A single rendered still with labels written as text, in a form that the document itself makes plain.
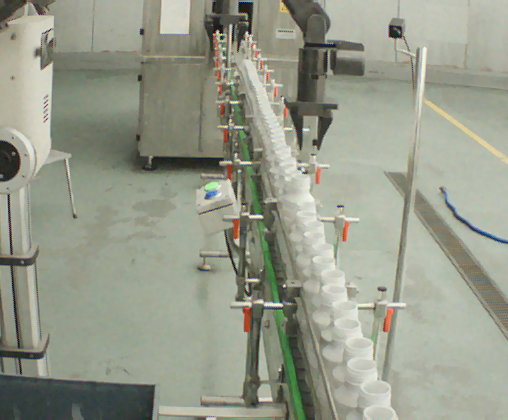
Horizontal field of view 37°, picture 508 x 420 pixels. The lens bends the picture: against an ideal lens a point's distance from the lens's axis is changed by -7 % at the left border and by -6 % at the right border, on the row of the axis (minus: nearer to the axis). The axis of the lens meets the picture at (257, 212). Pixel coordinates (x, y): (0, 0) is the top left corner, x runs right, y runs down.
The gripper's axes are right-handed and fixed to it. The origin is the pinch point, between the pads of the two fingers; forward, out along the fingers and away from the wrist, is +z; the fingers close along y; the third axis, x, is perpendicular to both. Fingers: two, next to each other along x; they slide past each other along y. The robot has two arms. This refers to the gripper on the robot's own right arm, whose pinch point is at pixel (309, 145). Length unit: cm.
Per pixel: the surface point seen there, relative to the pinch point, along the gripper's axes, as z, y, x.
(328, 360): 16, -4, -59
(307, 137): 92, 59, 438
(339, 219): 18.5, 8.8, 11.2
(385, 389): 12, 1, -74
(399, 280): 67, 47, 95
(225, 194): 14.4, -15.5, 15.1
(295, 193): 9.5, -2.4, -0.6
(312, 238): 10.6, -2.0, -23.9
